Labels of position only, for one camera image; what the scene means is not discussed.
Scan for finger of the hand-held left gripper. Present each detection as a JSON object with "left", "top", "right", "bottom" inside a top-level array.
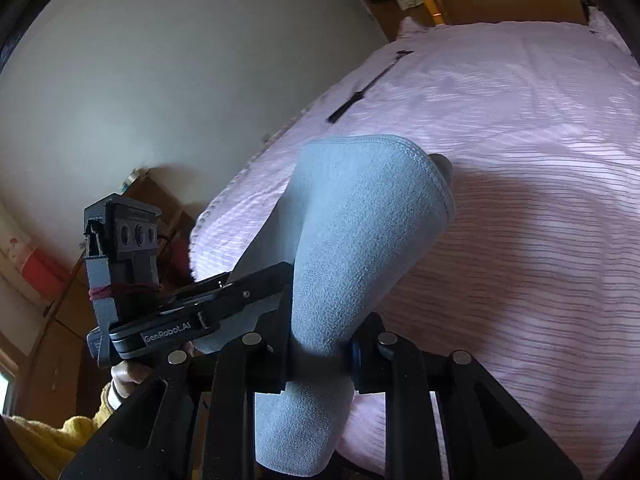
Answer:
[{"left": 160, "top": 261, "right": 295, "bottom": 333}]

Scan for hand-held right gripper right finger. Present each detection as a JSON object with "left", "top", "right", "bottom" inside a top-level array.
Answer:
[{"left": 345, "top": 310, "right": 583, "bottom": 480}]

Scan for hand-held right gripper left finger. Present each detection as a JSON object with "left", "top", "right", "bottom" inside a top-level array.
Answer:
[{"left": 59, "top": 282, "right": 295, "bottom": 480}]

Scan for blue pants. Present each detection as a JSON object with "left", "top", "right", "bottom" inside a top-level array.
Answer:
[{"left": 192, "top": 134, "right": 457, "bottom": 478}]

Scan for person's left forearm yellow sleeve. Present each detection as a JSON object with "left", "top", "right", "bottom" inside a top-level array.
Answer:
[{"left": 2, "top": 382, "right": 123, "bottom": 480}]

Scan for person's left hand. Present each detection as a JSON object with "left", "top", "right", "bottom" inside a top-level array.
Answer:
[{"left": 110, "top": 359, "right": 153, "bottom": 403}]

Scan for wooden nightstand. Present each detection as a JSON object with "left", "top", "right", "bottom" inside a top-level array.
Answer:
[{"left": 117, "top": 170, "right": 201, "bottom": 281}]

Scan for red box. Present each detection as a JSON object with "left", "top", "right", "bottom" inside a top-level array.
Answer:
[{"left": 20, "top": 247, "right": 68, "bottom": 303}]

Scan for wooden cabinet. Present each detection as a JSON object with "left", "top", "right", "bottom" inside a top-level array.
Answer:
[{"left": 0, "top": 260, "right": 111, "bottom": 416}]

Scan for black folding stick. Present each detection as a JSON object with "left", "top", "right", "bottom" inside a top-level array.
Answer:
[{"left": 326, "top": 50, "right": 415, "bottom": 124}]

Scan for wooden wardrobe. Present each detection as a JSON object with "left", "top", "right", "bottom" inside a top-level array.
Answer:
[{"left": 330, "top": 0, "right": 591, "bottom": 41}]

